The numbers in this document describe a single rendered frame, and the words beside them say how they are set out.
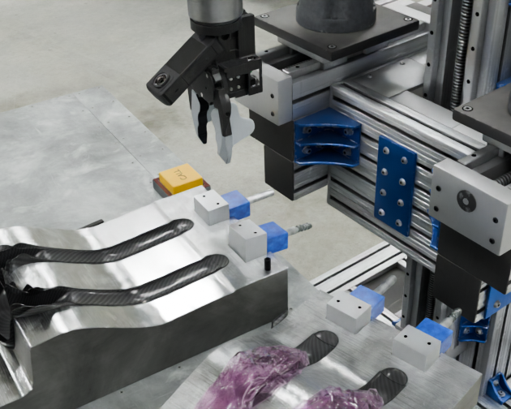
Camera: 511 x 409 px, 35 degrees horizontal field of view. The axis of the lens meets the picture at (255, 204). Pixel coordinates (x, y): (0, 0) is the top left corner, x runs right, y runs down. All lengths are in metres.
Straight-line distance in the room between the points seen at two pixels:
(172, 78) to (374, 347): 0.45
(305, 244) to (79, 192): 1.27
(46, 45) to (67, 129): 2.53
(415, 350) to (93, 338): 0.41
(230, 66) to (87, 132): 0.65
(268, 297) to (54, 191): 0.54
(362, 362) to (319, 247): 1.60
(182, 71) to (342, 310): 0.39
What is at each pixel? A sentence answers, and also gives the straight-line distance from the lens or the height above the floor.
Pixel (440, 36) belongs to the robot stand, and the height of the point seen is 1.05.
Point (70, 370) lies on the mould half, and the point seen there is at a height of 0.87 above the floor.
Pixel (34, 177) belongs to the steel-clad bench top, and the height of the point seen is 0.80.
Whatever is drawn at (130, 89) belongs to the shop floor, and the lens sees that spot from 3.72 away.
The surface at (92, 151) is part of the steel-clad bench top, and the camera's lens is 1.66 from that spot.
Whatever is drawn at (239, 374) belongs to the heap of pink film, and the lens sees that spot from 0.97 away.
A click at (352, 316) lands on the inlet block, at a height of 0.88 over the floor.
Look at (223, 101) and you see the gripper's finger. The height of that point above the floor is 1.11.
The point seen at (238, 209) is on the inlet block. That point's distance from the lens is 1.28.
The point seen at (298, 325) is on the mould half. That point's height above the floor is 0.85.
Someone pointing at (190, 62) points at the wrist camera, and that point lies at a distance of 1.11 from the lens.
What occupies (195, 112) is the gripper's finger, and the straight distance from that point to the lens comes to 1.22.
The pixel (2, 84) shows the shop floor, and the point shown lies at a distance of 3.93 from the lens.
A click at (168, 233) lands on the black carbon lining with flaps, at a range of 1.26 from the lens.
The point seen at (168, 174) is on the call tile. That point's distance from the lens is 1.49.
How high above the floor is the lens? 1.63
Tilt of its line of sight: 35 degrees down
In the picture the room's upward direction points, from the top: 2 degrees counter-clockwise
